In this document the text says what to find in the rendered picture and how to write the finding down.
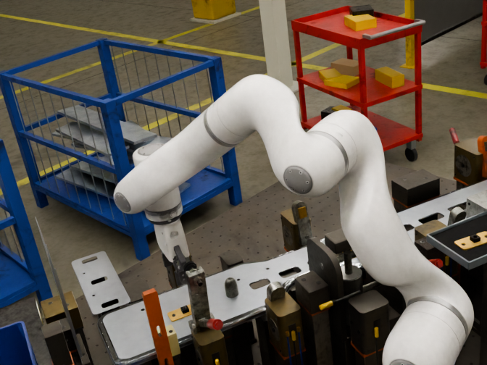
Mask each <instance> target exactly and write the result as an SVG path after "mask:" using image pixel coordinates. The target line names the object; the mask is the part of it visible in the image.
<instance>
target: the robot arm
mask: <svg viewBox="0 0 487 365"><path fill-rule="evenodd" d="M255 131H257V132H258V133H259V135H260V136H261V138H262V140H263V142H264V145H265V148H266V150H267V154H268V156H269V160H270V163H271V166H272V169H273V172H274V173H275V176H276V177H277V179H278V180H279V181H280V183H281V184H282V185H283V186H284V187H285V188H287V189H288V190H290V191H291V192H292V193H295V194H297V195H299V196H303V197H307V198H312V197H317V196H321V195H323V194H325V193H327V192H328V191H329V190H331V189H332V188H333V187H334V186H335V185H336V184H337V183H338V186H339V193H340V215H341V226H342V229H343V232H344V235H345V237H346V239H347V240H348V242H349V245H350V246H351V248H352V250H353V251H354V253H355V255H356V256H357V258H358V259H359V261H360V263H361V264H362V266H363V267H364V268H365V270H366V271H367V273H368V274H369V275H370V276H371V277H372V278H373V279H374V280H376V281H377V282H379V283H380V284H382V285H387V286H394V287H395V288H397V289H398V290H399V291H400V293H401V294H402V295H403V296H404V300H405V302H406V308H405V310H404V312H403V313H402V315H401V316H400V318H399V320H398V321H397V323H396V324H395V326H394V328H393V329H392V330H391V332H390V334H389V336H388V338H387V340H386V343H385V345H384V349H383V358H382V362H383V365H455V362H456V360H457V357H458V355H459V353H460V351H461V350H462V347H463V345H464V344H465V341H466V339H467V337H468V335H469V334H470V331H471V329H472V326H473V322H474V311H473V305H472V303H471V301H470V299H469V297H468V295H467V294H466V292H465V291H464V290H463V289H462V288H461V287H460V285H459V284H458V283H457V282H455V281H454V280H453V279H452V278H450V276H449V275H447V274H446V273H444V272H443V271H441V270H440V269H439V268H438V267H436V266H435V265H433V264H432V263H431V262H430V261H428V260H427V259H426V258H425V257H424V256H423V255H422V254H421V253H420V252H419V251H418V249H417V247H416V246H415V245H414V243H413V242H412V240H411V238H410V236H409V235H408V233H407V231H406V229H405V227H404V225H403V224H402V222H401V220H400V218H399V216H398V214H397V213H396V210H395V208H394V205H393V204H392V201H391V197H390V193H389V191H388V184H387V179H386V166H385V158H384V153H383V147H382V143H381V141H380V138H379V135H378V133H377V131H376V129H375V128H374V126H373V124H372V123H371V122H370V121H369V119H368V118H366V117H365V116H364V115H363V114H360V113H359V112H356V111H352V110H341V111H337V112H334V113H332V114H330V115H328V116H327V117H325V118H324V119H322V120H321V121H320V122H318V123H317V124H316V125H315V126H314V127H313V128H311V129H310V130H309V131H308V132H304V130H303V129H302V127H301V123H300V119H299V103H298V101H297V99H296V97H295V95H294V93H293V92H292V91H291V89H290V88H288V87H287V86H286V85H284V84H283V83H282V82H280V81H278V80H276V79H275V78H272V77H270V76H267V75H261V74H256V75H250V76H248V77H245V78H244V79H242V80H240V81H239V82H237V83H236V84H235V85H234V86H233V87H232V88H230V89H229V90H228V91H227V92H225V93H224V94H223V95H222V96H221V97H220V98H218V100H216V102H214V103H213V104H212V105H211V106H209V107H208V108H207V109H206V110H205V111H204V112H202V113H201V114H200V115H199V116H198V117H197V118H196V119H195V120H194V121H193V122H192V123H191V124H189V125H188V126H187V127H186V128H185V129H184V130H183V131H182V132H180V133H179V134H178V135H176V136H175V137H174V138H173V139H172V140H170V141H168V142H167V143H166V144H163V143H153V144H149V145H145V146H142V147H140V148H138V149H137V150H136V151H135V152H134V153H133V162H134V165H135V168H134V169H133V170H131V171H130V172H129V173H128V174H127V175H126V176H125V177H124V178H123V179H122V180H121V181H120V182H119V183H118V184H117V187H116V188H115V191H114V201H115V204H116V206H117V208H118V209H119V210H120V211H122V212H124V213H126V214H137V213H139V212H141V211H143V210H144V211H145V214H146V218H147V219H148V220H149V221H150V223H152V224H154V230H155V234H156V237H157V242H158V245H159V247H160V248H161V251H162V252H163V253H162V259H163V263H164V266H165V267H169V266H172V265H173V266H174V267H175V271H174V273H175V279H176V282H177V286H181V285H184V284H187V280H186V273H185V272H184V270H183V267H184V265H185V264H186V260H185V257H189V255H190V254H189V250H188V245H187V242H186V237H185V233H184V231H183V226H182V224H181V221H180V217H181V214H182V213H181V212H182V211H183V207H182V203H181V198H180V191H179V187H178V186H179V185H181V184H183V183H184V182H185V181H186V180H188V179H190V178H191V177H193V176H194V175H195V174H197V173H198V172H200V171H201V170H203V169H204V168H205V167H207V166H209V165H210V164H211V163H212V162H214V161H216V160H217V159H219V158H220V157H221V156H222V155H224V154H226V153H227V152H228V151H229V150H231V149H232V148H233V147H235V146H236V145H238V144H239V143H240V142H241V141H243V140H244V139H245V138H247V137H248V136H250V135H251V134H252V133H253V132H255ZM176 256H177V258H176ZM184 256H185V257H184ZM177 261H179V264H180V265H178V267H177Z"/></svg>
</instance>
